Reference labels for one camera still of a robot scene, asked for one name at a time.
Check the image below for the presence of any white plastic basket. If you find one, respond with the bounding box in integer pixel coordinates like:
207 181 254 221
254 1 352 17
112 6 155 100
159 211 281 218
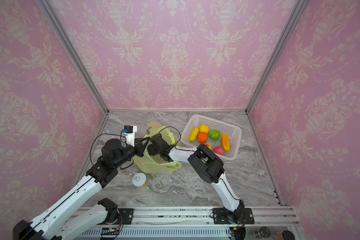
181 114 242 160

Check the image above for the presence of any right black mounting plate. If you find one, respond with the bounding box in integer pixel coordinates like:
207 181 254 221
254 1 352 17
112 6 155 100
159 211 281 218
211 208 255 225

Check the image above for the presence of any metal can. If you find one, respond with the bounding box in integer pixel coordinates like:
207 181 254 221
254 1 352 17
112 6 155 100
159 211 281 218
252 226 271 240

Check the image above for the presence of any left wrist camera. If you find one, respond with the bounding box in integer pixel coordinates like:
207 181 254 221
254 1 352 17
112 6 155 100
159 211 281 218
121 125 138 147

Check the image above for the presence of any black mounting plate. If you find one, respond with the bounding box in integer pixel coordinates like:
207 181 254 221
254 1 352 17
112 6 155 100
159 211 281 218
211 208 255 225
105 208 134 225

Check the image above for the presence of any peach fruit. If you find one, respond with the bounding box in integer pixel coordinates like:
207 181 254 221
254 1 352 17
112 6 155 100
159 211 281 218
205 143 213 151

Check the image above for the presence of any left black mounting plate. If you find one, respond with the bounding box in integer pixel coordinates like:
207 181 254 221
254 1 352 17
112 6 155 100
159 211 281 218
105 208 134 225

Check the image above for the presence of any small circuit board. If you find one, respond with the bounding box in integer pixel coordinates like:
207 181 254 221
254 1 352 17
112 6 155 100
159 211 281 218
100 228 121 239

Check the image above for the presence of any black round object right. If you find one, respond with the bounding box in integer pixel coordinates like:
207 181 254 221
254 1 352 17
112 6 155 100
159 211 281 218
282 230 296 240

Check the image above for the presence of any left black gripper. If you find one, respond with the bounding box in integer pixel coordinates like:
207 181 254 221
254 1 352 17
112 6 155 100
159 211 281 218
113 136 151 170

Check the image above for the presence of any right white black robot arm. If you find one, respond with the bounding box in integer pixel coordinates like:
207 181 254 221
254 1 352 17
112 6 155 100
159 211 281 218
147 134 245 225

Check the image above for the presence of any green fruit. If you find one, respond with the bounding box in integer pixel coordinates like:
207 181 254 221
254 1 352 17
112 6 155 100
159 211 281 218
209 130 221 141

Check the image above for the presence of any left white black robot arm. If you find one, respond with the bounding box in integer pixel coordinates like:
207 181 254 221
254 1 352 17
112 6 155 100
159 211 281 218
13 138 150 240

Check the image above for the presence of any yellow banana fruit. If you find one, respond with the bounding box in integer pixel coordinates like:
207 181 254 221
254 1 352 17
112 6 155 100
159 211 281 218
189 128 200 142

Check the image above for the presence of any red lychee fruit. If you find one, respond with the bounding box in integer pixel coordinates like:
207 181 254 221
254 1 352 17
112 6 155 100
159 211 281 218
213 147 225 156

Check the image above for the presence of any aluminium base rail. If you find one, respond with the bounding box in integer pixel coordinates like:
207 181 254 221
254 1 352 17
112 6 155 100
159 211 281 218
68 207 304 240

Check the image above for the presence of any yellow lemon fruit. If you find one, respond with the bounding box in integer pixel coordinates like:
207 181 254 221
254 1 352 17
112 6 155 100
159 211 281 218
199 125 210 134

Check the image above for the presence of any yellow-green plastic bag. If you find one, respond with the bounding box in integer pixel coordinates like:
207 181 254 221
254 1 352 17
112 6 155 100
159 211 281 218
133 122 182 174

